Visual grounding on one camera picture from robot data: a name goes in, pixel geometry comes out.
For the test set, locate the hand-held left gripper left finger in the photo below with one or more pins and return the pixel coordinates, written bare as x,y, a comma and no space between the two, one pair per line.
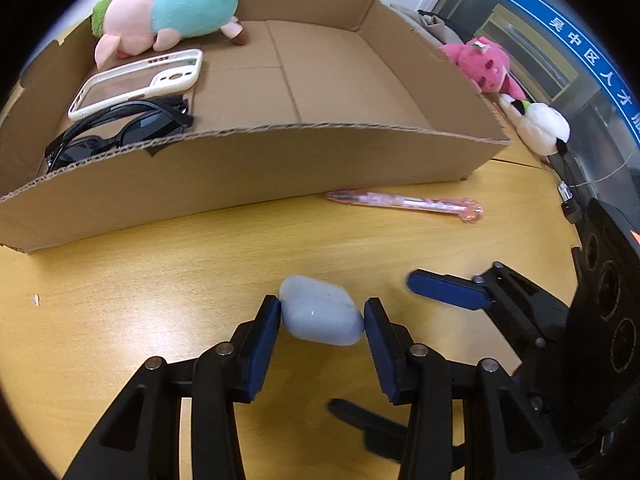
262,345

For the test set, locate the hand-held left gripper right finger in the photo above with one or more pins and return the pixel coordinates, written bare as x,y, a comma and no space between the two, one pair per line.
380,350

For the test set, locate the pink pig plush toy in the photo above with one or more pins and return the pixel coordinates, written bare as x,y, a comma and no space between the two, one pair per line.
195,5

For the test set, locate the brown cardboard box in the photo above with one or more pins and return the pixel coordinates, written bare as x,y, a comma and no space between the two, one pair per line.
200,180

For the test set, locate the pink pen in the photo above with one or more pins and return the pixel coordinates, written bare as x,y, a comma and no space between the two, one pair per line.
400,203

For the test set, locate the black sunglasses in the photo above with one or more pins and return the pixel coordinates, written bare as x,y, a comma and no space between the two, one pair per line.
145,127

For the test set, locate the white phone case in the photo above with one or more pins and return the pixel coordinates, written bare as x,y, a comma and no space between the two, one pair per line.
125,85

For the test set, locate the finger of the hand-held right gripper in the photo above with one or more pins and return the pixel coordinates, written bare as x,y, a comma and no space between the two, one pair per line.
380,427
445,290

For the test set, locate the blue wall banner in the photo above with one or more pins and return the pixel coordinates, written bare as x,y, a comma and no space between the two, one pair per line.
590,40

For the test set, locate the grey bag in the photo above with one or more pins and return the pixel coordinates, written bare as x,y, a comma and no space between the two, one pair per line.
435,25

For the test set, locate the white earbud case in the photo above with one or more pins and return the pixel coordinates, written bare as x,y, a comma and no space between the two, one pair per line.
322,312

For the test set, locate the white plush toy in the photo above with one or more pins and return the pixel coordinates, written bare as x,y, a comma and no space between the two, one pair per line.
542,122

